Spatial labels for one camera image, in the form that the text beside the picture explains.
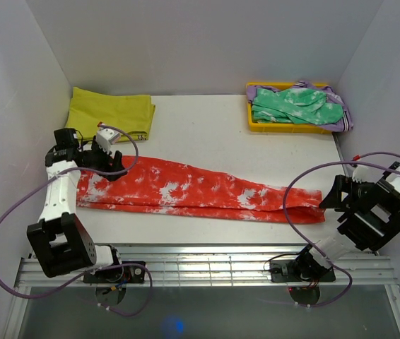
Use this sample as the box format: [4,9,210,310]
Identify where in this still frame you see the red tie-dye trousers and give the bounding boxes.
[76,157,325,224]

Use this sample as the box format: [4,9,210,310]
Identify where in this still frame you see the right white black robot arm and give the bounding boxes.
[292,162,400,281]

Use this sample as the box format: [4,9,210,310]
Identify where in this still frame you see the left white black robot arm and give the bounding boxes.
[27,127,124,283]

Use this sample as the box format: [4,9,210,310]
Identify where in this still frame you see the folded yellow-green trousers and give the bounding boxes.
[65,87,155,141]

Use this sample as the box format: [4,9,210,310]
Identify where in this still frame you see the green tie-dye trousers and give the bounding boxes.
[251,88,343,126]

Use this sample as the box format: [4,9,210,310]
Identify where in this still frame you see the purple striped garment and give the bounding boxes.
[246,81,353,133]

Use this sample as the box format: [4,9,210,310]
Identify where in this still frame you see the yellow plastic bin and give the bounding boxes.
[246,81,332,135]

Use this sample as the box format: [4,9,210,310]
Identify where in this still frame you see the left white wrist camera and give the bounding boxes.
[95,123,121,154]

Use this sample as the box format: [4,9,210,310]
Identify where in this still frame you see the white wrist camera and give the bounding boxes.
[95,123,121,154]
[351,164,375,184]

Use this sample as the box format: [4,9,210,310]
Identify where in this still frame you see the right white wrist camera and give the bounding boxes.
[351,164,375,184]

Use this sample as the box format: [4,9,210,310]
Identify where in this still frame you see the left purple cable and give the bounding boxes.
[0,125,153,317]

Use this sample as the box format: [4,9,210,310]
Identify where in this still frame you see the purple cable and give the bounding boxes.
[0,125,153,317]
[259,151,400,309]

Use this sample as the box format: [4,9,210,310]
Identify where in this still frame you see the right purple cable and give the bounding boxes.
[259,151,400,309]

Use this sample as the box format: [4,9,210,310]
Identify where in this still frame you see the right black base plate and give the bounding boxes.
[264,259,336,283]

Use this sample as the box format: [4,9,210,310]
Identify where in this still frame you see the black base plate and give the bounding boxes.
[264,259,336,283]
[83,261,146,285]

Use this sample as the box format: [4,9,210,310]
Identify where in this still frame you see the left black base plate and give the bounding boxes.
[83,261,146,285]

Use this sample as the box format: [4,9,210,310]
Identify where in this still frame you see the aluminium rail frame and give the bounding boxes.
[3,141,400,339]

